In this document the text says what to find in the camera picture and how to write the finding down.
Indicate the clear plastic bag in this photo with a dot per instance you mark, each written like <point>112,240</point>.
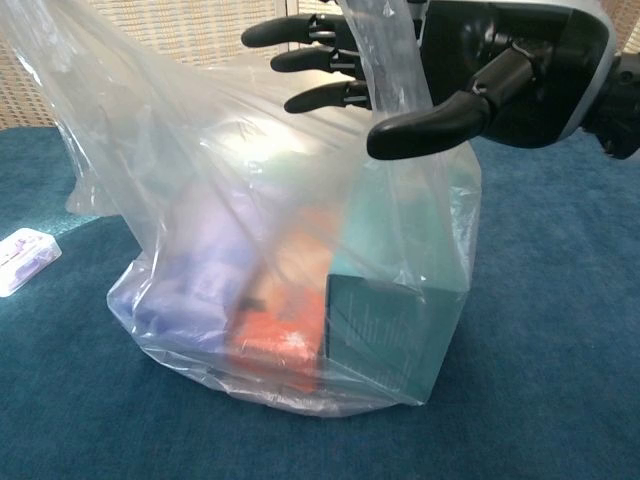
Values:
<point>175,175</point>

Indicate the small white box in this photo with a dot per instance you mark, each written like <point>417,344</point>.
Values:
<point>25,257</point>

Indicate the teal cardboard box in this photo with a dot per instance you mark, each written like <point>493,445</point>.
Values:
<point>390,320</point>

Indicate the white blue printed package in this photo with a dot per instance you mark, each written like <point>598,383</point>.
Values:
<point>200,280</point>

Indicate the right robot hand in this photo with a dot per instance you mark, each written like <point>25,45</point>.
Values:
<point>515,55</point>

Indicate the orange snack box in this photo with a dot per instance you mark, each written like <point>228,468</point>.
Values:
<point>285,330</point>

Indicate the blue carpet table cover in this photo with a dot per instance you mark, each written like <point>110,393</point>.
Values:
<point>550,300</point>

